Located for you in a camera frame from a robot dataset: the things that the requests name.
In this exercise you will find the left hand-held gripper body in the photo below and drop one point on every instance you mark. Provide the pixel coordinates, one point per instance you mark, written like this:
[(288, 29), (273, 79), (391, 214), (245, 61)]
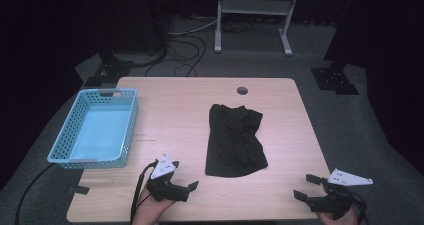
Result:
[(166, 190)]

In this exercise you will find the white metal stand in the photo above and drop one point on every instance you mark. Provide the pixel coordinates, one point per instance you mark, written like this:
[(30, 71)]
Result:
[(255, 6)]

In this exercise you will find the black tape strip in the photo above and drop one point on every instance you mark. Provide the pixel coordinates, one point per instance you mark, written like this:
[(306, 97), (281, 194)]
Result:
[(80, 189)]

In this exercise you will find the light blue plastic basket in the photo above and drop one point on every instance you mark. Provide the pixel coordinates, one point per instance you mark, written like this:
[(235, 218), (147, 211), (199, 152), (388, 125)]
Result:
[(100, 135)]

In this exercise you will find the person's left hand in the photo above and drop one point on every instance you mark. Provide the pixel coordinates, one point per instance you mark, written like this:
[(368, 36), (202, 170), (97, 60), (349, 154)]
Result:
[(148, 210)]

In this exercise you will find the black stand base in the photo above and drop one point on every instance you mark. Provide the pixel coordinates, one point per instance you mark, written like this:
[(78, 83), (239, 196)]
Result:
[(110, 70), (335, 80)]

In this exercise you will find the black T-shirt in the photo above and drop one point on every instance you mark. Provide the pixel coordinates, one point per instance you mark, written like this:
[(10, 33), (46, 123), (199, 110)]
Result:
[(233, 141)]

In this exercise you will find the person's right hand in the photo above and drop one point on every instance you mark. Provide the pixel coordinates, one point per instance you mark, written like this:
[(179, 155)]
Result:
[(340, 221)]

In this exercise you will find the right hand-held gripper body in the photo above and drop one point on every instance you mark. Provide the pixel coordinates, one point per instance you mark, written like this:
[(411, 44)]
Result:
[(333, 203)]

